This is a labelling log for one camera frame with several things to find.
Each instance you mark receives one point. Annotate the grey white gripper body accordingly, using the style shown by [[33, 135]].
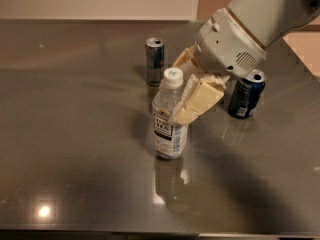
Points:
[[224, 45]]

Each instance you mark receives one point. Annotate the silver blue redbull can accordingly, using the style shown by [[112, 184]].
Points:
[[154, 48]]

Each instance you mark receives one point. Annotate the clear plastic water bottle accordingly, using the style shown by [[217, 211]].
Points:
[[169, 139]]

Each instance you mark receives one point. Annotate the dark blue soda can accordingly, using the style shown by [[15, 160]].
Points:
[[246, 94]]

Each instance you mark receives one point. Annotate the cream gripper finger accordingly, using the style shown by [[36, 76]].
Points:
[[201, 93], [186, 62]]

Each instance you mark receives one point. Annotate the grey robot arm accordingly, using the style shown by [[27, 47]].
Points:
[[267, 20]]

